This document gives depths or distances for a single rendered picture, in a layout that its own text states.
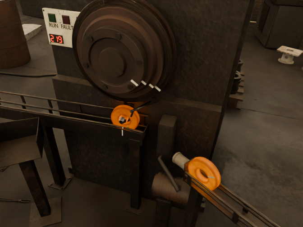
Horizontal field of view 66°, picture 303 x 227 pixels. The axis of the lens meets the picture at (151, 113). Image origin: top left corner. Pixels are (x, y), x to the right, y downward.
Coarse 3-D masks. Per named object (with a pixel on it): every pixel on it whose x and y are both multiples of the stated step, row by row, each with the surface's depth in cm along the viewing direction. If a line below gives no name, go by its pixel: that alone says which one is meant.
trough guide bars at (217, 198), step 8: (192, 176) 105; (200, 184) 101; (208, 192) 99; (224, 192) 100; (232, 192) 96; (216, 200) 96; (224, 200) 93; (240, 200) 93; (232, 208) 90; (248, 208) 92; (240, 216) 87; (256, 216) 89; (264, 216) 87; (248, 224) 86; (272, 224) 84
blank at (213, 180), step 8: (192, 160) 103; (200, 160) 99; (208, 160) 99; (192, 168) 105; (200, 168) 101; (208, 168) 97; (216, 168) 97; (200, 176) 105; (208, 176) 98; (216, 176) 96; (208, 184) 100; (216, 184) 97
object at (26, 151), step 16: (0, 128) 125; (16, 128) 128; (32, 128) 131; (0, 144) 128; (16, 144) 128; (32, 144) 127; (0, 160) 119; (16, 160) 118; (32, 160) 132; (32, 176) 134; (32, 192) 141; (32, 208) 161; (48, 208) 154; (32, 224) 152; (48, 224) 152
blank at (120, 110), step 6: (120, 108) 120; (126, 108) 120; (132, 108) 122; (114, 114) 124; (120, 114) 123; (126, 114) 122; (138, 114) 124; (114, 120) 126; (132, 120) 123; (138, 120) 123; (126, 126) 126; (132, 126) 126
